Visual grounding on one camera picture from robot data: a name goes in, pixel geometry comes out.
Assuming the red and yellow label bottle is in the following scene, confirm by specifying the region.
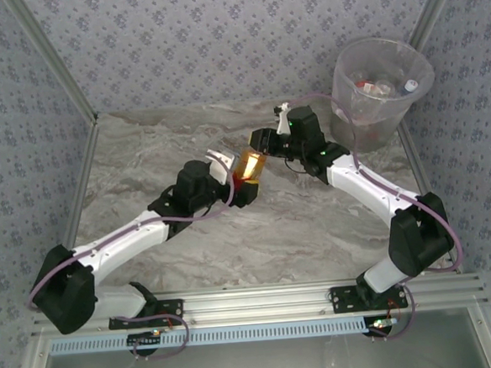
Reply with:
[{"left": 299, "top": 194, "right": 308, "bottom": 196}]
[{"left": 229, "top": 145, "right": 268, "bottom": 191}]

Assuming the clear water bottle purple-red label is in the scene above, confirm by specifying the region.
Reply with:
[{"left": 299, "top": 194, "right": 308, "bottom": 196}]
[{"left": 396, "top": 76, "right": 421, "bottom": 98}]

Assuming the left small circuit board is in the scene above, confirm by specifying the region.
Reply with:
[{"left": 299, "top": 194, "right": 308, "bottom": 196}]
[{"left": 126, "top": 330, "right": 163, "bottom": 350}]

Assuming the small circuit board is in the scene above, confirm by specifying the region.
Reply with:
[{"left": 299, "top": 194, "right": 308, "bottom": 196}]
[
  {"left": 126, "top": 330, "right": 163, "bottom": 350},
  {"left": 366, "top": 315, "right": 399, "bottom": 336}
]

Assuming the grey metal lower panel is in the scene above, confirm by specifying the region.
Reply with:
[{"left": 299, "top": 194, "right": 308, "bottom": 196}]
[{"left": 42, "top": 325, "right": 481, "bottom": 368}]

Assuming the right small circuit board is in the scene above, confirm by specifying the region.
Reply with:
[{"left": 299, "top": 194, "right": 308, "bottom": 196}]
[{"left": 366, "top": 315, "right": 399, "bottom": 336}]

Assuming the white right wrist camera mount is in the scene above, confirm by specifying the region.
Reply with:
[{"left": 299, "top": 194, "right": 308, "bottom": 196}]
[{"left": 272, "top": 102, "right": 293, "bottom": 134}]

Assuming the aluminium table side rail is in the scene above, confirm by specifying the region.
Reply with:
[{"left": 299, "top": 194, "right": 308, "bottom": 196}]
[
  {"left": 394, "top": 118, "right": 430, "bottom": 202},
  {"left": 53, "top": 118, "right": 109, "bottom": 252}
]

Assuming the aluminium mounting rail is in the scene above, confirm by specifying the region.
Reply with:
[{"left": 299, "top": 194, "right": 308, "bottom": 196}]
[{"left": 29, "top": 270, "right": 489, "bottom": 337}]

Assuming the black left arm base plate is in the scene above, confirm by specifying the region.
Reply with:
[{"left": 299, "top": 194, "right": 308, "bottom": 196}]
[{"left": 106, "top": 297, "right": 186, "bottom": 332}]

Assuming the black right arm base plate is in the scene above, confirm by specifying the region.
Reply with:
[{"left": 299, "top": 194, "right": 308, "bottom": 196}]
[{"left": 329, "top": 281, "right": 409, "bottom": 315}]

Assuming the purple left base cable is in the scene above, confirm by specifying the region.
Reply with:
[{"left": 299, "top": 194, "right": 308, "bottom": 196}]
[{"left": 124, "top": 312, "right": 192, "bottom": 362}]

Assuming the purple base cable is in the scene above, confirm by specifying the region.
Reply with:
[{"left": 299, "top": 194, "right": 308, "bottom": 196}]
[
  {"left": 124, "top": 312, "right": 192, "bottom": 362},
  {"left": 368, "top": 287, "right": 417, "bottom": 343}
]

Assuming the slotted grey cable duct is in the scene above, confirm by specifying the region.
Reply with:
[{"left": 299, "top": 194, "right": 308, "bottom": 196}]
[{"left": 48, "top": 314, "right": 367, "bottom": 357}]

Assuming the aluminium frame post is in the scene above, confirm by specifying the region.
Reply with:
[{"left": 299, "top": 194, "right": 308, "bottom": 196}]
[
  {"left": 3, "top": 0, "right": 101, "bottom": 130},
  {"left": 404, "top": 0, "right": 471, "bottom": 54}
]

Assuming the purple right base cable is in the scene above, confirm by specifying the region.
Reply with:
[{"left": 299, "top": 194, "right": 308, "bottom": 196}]
[{"left": 368, "top": 287, "right": 417, "bottom": 343}]

